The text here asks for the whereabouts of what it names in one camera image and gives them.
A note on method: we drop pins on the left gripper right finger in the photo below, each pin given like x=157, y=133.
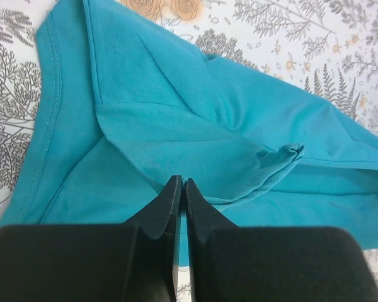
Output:
x=233, y=263

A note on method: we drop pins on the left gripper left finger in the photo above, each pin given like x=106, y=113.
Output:
x=132, y=261

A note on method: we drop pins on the teal t shirt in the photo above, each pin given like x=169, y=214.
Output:
x=126, y=105

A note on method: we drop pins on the floral table mat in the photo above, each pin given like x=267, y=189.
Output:
x=326, y=48

